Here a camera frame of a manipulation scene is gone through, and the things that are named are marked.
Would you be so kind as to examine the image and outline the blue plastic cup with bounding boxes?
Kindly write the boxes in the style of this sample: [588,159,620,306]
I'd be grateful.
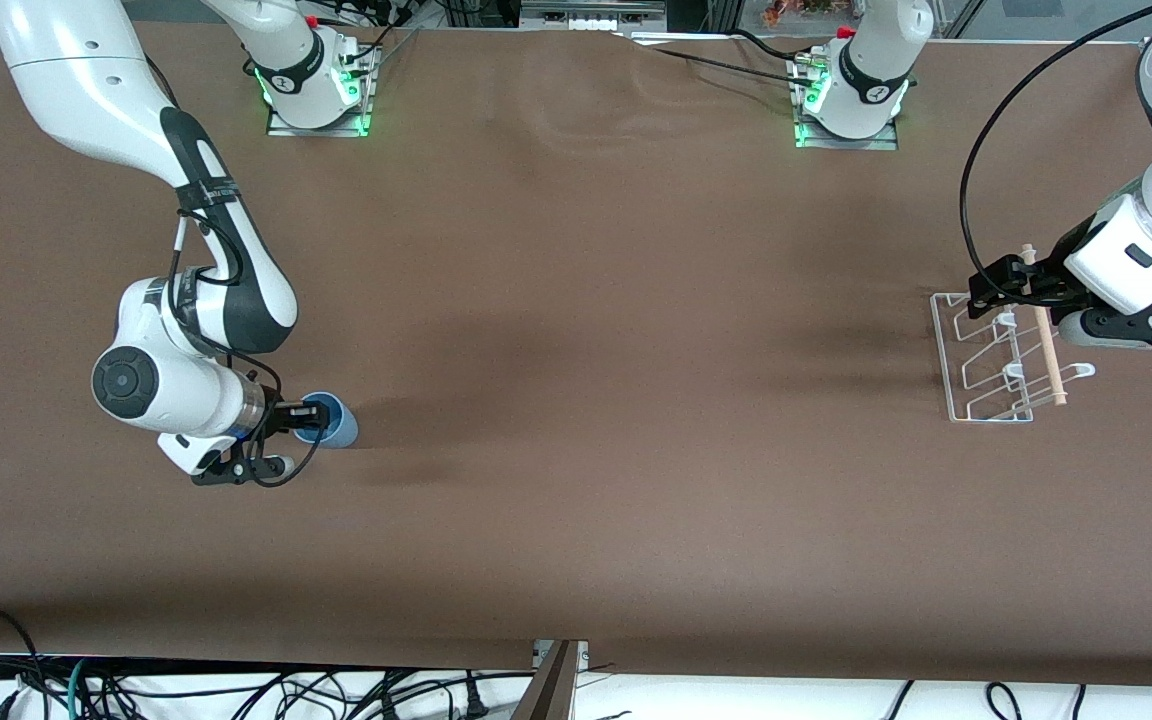
[293,391,360,450]

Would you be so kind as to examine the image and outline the white wire cup rack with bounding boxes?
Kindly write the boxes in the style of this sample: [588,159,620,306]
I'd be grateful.
[930,244,1097,425]

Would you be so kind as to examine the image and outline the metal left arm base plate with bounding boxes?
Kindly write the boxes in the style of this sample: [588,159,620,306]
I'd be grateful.
[793,55,901,152]

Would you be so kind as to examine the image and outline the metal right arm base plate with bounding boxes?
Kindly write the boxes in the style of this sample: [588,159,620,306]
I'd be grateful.
[265,40,375,139]

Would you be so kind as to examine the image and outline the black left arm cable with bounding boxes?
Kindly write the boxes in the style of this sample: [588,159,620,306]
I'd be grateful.
[957,0,1152,293]

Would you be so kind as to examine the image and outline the white power strip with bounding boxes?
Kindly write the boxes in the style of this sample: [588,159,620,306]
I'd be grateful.
[520,0,668,32]

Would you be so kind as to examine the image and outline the tangled black floor cables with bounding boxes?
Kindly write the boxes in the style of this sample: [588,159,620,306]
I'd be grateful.
[0,668,537,720]

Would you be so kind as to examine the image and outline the metal table frame post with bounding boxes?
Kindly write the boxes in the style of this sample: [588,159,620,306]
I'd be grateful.
[510,639,590,720]

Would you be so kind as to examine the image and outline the long black table cable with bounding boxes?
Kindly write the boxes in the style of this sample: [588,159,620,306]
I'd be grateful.
[616,33,822,89]

